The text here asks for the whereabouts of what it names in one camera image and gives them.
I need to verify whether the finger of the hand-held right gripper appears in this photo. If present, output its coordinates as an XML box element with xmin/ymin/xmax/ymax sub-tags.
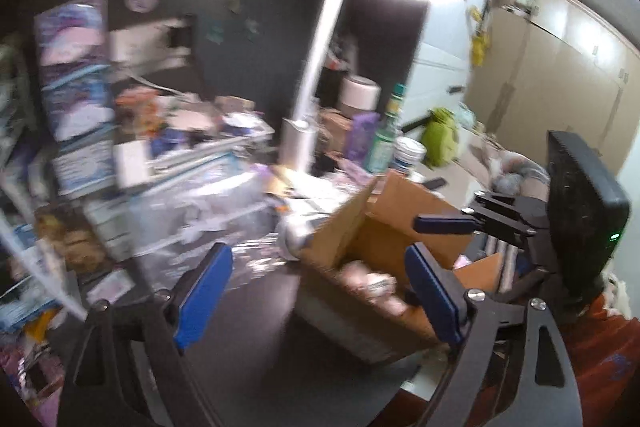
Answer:
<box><xmin>413</xmin><ymin>216</ymin><xmax>536</xmax><ymax>248</ymax></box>
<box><xmin>474</xmin><ymin>191</ymin><xmax>548</xmax><ymax>228</ymax></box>

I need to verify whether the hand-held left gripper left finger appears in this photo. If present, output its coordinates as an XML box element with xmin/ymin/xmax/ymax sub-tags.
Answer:
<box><xmin>57</xmin><ymin>243</ymin><xmax>235</xmax><ymax>427</ymax></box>

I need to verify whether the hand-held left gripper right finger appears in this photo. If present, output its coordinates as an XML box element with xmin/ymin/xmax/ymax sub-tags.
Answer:
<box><xmin>404</xmin><ymin>243</ymin><xmax>583</xmax><ymax>427</ymax></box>

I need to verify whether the brown cardboard box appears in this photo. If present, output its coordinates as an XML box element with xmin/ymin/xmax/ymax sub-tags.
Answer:
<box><xmin>295</xmin><ymin>172</ymin><xmax>503</xmax><ymax>364</ymax></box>

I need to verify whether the white plastic tub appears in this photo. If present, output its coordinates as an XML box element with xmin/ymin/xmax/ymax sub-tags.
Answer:
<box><xmin>392</xmin><ymin>137</ymin><xmax>427</xmax><ymax>174</ymax></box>

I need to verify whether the clear plastic bag with bow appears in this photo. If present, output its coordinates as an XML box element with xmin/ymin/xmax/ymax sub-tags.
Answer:
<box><xmin>130</xmin><ymin>167</ymin><xmax>283</xmax><ymax>280</ymax></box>

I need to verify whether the green plush toy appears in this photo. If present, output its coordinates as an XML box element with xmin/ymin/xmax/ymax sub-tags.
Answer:
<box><xmin>421</xmin><ymin>107</ymin><xmax>459</xmax><ymax>168</ymax></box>

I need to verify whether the pink and white sachet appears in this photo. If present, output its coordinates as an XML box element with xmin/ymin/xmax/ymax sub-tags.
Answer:
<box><xmin>87</xmin><ymin>269</ymin><xmax>132</xmax><ymax>304</ymax></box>

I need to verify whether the green glass bottle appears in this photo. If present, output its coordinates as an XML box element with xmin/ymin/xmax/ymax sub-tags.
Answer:
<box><xmin>364</xmin><ymin>84</ymin><xmax>407</xmax><ymax>174</ymax></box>

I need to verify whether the white round humidifier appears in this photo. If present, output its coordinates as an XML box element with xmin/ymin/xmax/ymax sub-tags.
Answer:
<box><xmin>276</xmin><ymin>212</ymin><xmax>327</xmax><ymax>264</ymax></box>

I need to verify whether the purple box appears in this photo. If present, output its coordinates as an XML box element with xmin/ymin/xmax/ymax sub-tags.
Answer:
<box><xmin>344</xmin><ymin>112</ymin><xmax>381</xmax><ymax>164</ymax></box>

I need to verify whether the person's orange clothing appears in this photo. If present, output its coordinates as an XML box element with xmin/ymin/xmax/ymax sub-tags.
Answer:
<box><xmin>470</xmin><ymin>297</ymin><xmax>640</xmax><ymax>427</ymax></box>

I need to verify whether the white desk riser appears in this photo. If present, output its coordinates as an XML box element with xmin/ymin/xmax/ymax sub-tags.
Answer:
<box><xmin>147</xmin><ymin>134</ymin><xmax>276</xmax><ymax>172</ymax></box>

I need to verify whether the beige wardrobe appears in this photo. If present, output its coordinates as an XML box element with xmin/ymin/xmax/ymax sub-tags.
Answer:
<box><xmin>465</xmin><ymin>0</ymin><xmax>640</xmax><ymax>188</ymax></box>

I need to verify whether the small white box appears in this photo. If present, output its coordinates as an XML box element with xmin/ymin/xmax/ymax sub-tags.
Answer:
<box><xmin>114</xmin><ymin>142</ymin><xmax>152</xmax><ymax>188</ymax></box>

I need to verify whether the white cup with lid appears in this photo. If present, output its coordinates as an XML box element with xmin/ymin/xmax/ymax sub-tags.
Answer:
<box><xmin>341</xmin><ymin>76</ymin><xmax>382</xmax><ymax>118</ymax></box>

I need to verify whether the yellow plush toy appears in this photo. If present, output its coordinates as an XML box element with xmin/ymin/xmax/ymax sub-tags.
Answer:
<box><xmin>469</xmin><ymin>1</ymin><xmax>494</xmax><ymax>66</ymax></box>

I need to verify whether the white and blue carton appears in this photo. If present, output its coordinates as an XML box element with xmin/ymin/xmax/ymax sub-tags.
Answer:
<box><xmin>51</xmin><ymin>136</ymin><xmax>117</xmax><ymax>196</ymax></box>

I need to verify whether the white desk lamp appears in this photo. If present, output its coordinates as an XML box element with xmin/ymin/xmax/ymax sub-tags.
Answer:
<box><xmin>279</xmin><ymin>0</ymin><xmax>467</xmax><ymax>170</ymax></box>

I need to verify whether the blue character storage box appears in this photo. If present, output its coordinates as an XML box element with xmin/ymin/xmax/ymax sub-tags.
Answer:
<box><xmin>42</xmin><ymin>66</ymin><xmax>114</xmax><ymax>138</ymax></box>

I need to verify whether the black power plug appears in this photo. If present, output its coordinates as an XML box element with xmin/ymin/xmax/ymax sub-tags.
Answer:
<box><xmin>169</xmin><ymin>27</ymin><xmax>193</xmax><ymax>50</ymax></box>

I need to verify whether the pink character storage box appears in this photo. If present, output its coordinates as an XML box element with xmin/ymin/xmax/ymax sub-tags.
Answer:
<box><xmin>34</xmin><ymin>0</ymin><xmax>109</xmax><ymax>68</ymax></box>

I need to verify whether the white wire rack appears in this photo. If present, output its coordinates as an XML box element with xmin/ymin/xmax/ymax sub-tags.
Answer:
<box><xmin>0</xmin><ymin>47</ymin><xmax>88</xmax><ymax>323</ymax></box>

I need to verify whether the white wall outlet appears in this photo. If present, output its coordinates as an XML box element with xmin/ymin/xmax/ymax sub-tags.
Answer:
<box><xmin>109</xmin><ymin>14</ymin><xmax>197</xmax><ymax>68</ymax></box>

